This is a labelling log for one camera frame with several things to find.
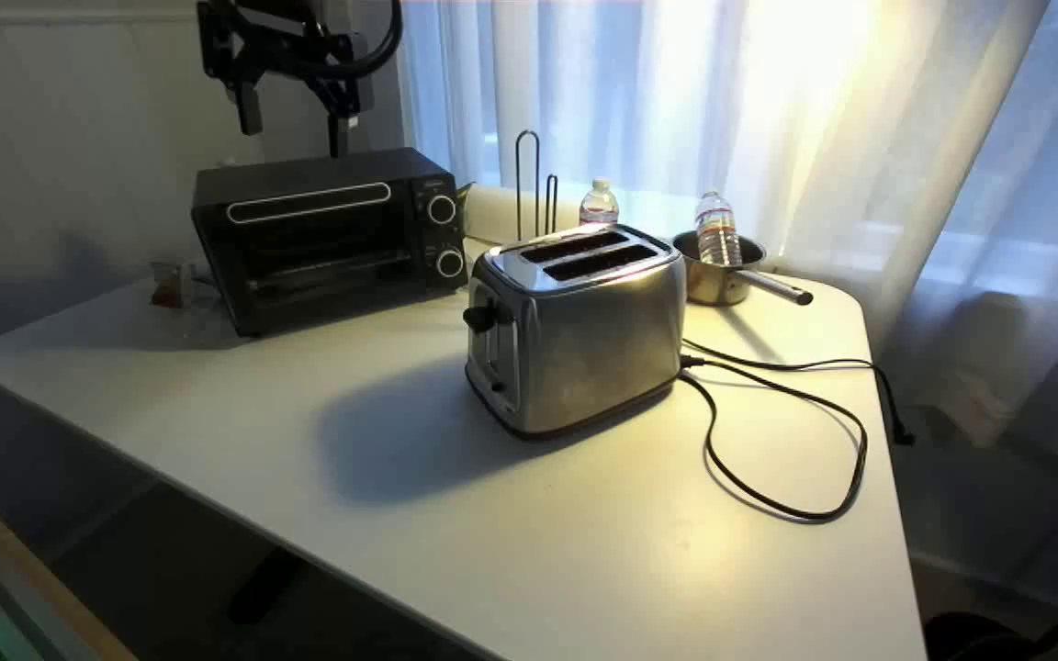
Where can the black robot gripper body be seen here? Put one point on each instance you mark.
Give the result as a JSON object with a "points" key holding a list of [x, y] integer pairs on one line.
{"points": [[285, 42]]}

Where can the black toaster lever knob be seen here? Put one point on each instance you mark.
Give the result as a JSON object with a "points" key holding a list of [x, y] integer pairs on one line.
{"points": [[479, 319]]}

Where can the silver two-slot toaster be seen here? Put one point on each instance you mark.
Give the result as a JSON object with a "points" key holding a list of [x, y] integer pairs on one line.
{"points": [[590, 333]]}

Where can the black toaster oven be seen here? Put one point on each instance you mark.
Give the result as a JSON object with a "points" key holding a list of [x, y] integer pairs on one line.
{"points": [[322, 244]]}

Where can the small clear glass jar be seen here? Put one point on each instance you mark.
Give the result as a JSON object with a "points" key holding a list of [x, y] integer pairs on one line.
{"points": [[175, 286]]}

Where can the metal paper towel holder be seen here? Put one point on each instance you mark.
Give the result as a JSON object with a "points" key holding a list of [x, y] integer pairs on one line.
{"points": [[527, 184]]}

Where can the clear plastic water bottle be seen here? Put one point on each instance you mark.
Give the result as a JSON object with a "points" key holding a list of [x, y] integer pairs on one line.
{"points": [[716, 232], [599, 208]]}

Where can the small steel saucepan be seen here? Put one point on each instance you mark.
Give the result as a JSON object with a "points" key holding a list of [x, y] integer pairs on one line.
{"points": [[707, 286]]}

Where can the black table leg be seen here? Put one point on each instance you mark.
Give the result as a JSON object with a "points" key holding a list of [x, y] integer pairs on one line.
{"points": [[264, 588]]}

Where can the white sheer curtain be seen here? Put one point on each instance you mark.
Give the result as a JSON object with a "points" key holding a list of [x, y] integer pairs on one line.
{"points": [[825, 147]]}

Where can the wooden furniture edge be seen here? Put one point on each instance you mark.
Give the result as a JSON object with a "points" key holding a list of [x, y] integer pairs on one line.
{"points": [[27, 573]]}

